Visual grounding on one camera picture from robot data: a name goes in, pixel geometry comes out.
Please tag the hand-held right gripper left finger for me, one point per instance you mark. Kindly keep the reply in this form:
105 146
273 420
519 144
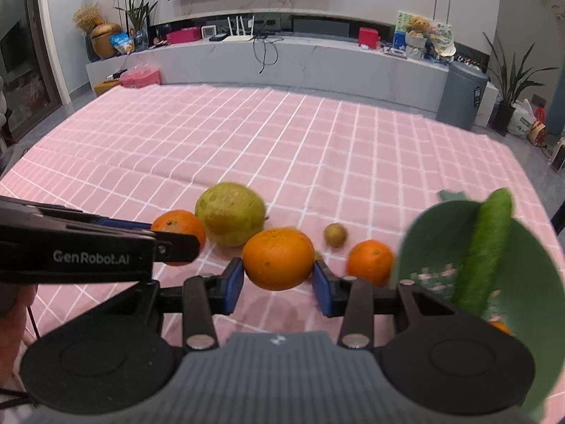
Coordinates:
233 285

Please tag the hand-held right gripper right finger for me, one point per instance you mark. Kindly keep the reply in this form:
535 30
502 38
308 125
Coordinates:
324 291

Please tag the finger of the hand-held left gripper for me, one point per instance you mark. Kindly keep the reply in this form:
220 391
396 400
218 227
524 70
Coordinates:
123 223
176 247

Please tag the small tangerine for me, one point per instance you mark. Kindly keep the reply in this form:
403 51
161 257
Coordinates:
370 263
181 224
501 327

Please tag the large orange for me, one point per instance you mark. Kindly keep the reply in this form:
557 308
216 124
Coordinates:
278 258

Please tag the small brown fruit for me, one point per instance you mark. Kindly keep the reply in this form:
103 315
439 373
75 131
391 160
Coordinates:
335 234

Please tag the yellow-green mango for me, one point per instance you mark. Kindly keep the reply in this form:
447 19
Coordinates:
229 214

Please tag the green plastic bowl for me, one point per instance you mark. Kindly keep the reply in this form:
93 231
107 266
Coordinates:
525 274

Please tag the yellow wooden box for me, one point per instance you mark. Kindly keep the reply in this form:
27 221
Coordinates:
107 88

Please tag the pink checked tablecloth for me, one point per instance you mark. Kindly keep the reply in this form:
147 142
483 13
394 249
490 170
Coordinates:
265 141

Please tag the green cucumber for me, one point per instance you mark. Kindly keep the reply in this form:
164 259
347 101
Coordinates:
485 251

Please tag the blue snack bag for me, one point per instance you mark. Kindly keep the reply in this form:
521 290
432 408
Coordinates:
122 44

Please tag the golden round vase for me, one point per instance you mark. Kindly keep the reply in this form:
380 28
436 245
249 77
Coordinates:
105 42

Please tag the green plant in blue vase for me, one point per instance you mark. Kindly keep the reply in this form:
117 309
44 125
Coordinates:
140 40

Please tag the pink box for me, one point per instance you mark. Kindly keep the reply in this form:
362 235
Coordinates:
183 36

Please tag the sliding glass door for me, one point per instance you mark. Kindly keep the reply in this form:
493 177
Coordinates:
22 53

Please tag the white marble media console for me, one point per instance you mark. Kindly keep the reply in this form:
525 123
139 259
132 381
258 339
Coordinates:
265 62

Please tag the small white clock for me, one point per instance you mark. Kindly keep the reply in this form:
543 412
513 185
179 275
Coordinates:
209 31

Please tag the dried beige flowers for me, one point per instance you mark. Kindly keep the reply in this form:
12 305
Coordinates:
88 15

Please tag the white router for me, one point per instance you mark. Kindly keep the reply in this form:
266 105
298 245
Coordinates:
238 35

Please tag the grey trash can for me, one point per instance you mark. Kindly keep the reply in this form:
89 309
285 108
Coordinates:
461 97

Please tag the long-leaf plant in black pot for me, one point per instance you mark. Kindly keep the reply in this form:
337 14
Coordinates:
504 119

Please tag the red box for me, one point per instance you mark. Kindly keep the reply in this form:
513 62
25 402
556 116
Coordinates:
369 37

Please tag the white woven basket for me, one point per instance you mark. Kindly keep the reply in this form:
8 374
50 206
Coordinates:
416 47

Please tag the white plastic bag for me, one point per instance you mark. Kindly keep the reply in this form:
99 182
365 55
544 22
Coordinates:
521 119

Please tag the red and yellow bag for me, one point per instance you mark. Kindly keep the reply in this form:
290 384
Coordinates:
538 130

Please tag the white hat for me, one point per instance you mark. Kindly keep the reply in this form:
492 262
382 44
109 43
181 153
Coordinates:
446 49

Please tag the white space heater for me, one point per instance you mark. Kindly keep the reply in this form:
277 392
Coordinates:
559 154

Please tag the brown teddy bear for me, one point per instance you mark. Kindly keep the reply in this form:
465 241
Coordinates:
418 25

